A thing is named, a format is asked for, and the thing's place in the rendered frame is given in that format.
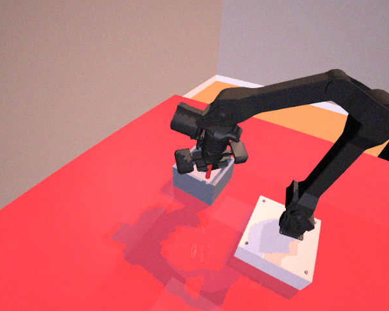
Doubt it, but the red peg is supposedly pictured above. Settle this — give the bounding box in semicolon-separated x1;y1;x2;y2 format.
206;165;213;179

